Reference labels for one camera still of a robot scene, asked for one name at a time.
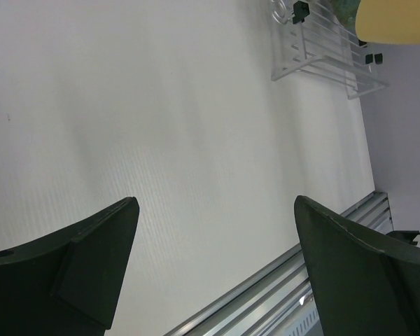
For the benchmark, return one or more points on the teal green mug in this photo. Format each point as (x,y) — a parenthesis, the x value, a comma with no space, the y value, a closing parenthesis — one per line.
(345,11)

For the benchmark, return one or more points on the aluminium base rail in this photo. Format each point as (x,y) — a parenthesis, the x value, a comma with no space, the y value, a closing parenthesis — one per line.
(258,305)

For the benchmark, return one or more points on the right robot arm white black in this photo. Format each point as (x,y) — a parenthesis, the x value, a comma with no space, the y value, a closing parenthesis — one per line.
(408,236)

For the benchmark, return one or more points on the perforated cable duct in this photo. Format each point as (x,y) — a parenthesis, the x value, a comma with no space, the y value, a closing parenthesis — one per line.
(300,324)

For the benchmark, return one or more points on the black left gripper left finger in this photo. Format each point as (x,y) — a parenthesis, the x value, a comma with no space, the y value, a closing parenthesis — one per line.
(68,282)

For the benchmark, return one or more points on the clear dish rack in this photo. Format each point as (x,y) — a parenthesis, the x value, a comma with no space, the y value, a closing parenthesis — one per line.
(307,38)

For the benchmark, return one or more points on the yellow mug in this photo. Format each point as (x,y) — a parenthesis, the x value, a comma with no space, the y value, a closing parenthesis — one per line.
(389,22)

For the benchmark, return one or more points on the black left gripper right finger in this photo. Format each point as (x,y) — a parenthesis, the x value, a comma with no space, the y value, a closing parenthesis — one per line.
(364,282)

